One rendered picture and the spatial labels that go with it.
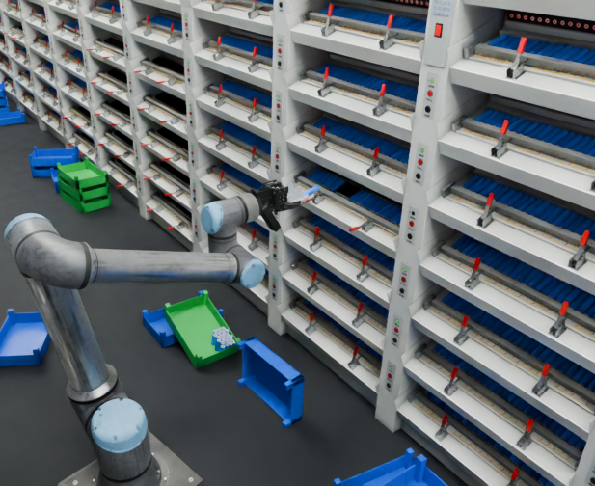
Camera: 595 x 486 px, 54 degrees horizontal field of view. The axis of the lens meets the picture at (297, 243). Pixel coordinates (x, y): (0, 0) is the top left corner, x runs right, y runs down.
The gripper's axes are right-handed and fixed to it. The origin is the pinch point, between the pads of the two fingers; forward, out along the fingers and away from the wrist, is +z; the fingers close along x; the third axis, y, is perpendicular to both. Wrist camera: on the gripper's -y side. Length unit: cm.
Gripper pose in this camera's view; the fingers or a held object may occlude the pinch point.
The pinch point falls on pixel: (303, 197)
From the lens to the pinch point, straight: 198.7
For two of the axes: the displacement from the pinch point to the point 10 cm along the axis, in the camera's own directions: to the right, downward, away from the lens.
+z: 8.0, -2.8, 5.4
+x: -6.1, -3.9, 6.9
